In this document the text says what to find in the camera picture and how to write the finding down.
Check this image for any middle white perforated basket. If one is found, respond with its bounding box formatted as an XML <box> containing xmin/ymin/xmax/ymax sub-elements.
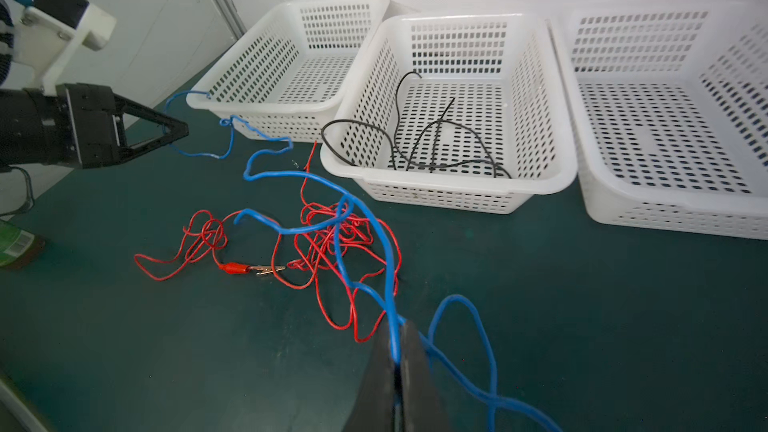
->
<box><xmin>321</xmin><ymin>13</ymin><xmax>577</xmax><ymax>214</ymax></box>

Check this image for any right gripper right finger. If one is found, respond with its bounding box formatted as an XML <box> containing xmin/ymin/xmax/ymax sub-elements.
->
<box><xmin>399</xmin><ymin>321</ymin><xmax>452</xmax><ymax>432</ymax></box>

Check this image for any white perforated basket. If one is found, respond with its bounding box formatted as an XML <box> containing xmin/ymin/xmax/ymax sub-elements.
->
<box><xmin>550</xmin><ymin>0</ymin><xmax>767</xmax><ymax>240</ymax></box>
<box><xmin>186</xmin><ymin>0</ymin><xmax>390</xmax><ymax>143</ymax></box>
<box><xmin>321</xmin><ymin>13</ymin><xmax>577</xmax><ymax>214</ymax></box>

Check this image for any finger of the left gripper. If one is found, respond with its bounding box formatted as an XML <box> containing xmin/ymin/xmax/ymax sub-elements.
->
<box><xmin>113</xmin><ymin>94</ymin><xmax>189</xmax><ymax>164</ymax></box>

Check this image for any black cable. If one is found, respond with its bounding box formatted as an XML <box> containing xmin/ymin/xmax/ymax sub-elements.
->
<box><xmin>320</xmin><ymin>70</ymin><xmax>513</xmax><ymax>180</ymax></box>

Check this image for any right white perforated basket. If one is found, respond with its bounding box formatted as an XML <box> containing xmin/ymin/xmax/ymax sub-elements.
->
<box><xmin>550</xmin><ymin>0</ymin><xmax>767</xmax><ymax>240</ymax></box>

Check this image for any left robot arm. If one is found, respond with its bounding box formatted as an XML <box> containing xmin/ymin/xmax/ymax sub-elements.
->
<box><xmin>1</xmin><ymin>0</ymin><xmax>189</xmax><ymax>173</ymax></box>

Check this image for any blue cable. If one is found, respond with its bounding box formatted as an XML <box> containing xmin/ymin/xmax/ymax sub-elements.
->
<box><xmin>164</xmin><ymin>89</ymin><xmax>565</xmax><ymax>432</ymax></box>

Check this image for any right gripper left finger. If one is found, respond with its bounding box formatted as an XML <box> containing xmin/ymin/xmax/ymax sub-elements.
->
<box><xmin>343</xmin><ymin>328</ymin><xmax>397</xmax><ymax>432</ymax></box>

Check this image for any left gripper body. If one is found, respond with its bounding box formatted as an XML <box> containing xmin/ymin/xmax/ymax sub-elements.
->
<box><xmin>29</xmin><ymin>84</ymin><xmax>128</xmax><ymax>169</ymax></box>

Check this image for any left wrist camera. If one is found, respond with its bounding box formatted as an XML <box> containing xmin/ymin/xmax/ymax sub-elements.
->
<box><xmin>1</xmin><ymin>0</ymin><xmax>117</xmax><ymax>96</ymax></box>

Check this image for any left white perforated basket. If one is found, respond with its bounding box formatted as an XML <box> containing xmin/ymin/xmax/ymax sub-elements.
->
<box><xmin>186</xmin><ymin>0</ymin><xmax>390</xmax><ymax>143</ymax></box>

